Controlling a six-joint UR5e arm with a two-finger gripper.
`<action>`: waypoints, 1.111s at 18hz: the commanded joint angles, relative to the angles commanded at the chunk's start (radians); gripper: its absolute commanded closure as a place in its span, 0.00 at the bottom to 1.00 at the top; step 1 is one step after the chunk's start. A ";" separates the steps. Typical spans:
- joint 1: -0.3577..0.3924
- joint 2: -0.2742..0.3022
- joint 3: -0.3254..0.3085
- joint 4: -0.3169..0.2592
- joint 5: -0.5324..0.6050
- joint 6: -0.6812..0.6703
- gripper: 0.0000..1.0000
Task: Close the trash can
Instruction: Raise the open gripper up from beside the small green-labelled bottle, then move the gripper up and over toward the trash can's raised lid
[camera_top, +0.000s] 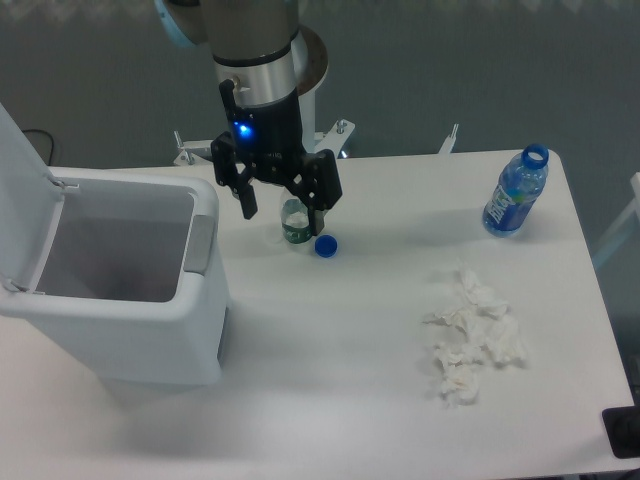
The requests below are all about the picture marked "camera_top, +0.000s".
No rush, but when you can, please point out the small clear plastic bottle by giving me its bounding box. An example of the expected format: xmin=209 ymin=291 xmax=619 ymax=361
xmin=279 ymin=188 xmax=312 ymax=245

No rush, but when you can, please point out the blue bottle cap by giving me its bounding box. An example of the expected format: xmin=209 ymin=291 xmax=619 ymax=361
xmin=314 ymin=234 xmax=339 ymax=258

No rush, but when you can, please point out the black floor cable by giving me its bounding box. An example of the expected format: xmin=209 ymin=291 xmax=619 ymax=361
xmin=22 ymin=128 xmax=55 ymax=166

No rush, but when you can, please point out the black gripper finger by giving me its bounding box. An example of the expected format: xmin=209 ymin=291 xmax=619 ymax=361
xmin=292 ymin=149 xmax=343 ymax=235
xmin=211 ymin=132 xmax=258 ymax=220

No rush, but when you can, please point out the crumpled white tissue pile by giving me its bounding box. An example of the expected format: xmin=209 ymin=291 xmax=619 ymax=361
xmin=423 ymin=263 xmax=528 ymax=408

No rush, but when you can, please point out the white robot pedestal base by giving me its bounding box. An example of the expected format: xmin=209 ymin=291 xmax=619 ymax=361
xmin=172 ymin=25 xmax=461 ymax=166

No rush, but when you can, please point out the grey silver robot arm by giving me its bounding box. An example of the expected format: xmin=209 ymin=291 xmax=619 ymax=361
xmin=155 ymin=1 xmax=342 ymax=236

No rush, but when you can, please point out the black device at corner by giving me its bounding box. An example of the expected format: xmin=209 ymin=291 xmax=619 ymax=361
xmin=602 ymin=406 xmax=639 ymax=459

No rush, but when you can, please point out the white trash can lid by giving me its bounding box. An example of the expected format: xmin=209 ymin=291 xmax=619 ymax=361
xmin=1 ymin=109 xmax=64 ymax=292

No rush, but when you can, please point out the white trash can body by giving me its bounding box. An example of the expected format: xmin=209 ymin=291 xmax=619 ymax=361
xmin=1 ymin=168 xmax=230 ymax=385

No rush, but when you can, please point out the blue plastic drink bottle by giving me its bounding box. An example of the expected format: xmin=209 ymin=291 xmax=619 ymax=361
xmin=482 ymin=143 xmax=549 ymax=238

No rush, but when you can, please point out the white frame at right edge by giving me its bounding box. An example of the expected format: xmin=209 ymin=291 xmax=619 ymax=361
xmin=591 ymin=172 xmax=639 ymax=271

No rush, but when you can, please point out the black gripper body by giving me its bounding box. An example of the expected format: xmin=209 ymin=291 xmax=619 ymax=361
xmin=219 ymin=79 xmax=305 ymax=186

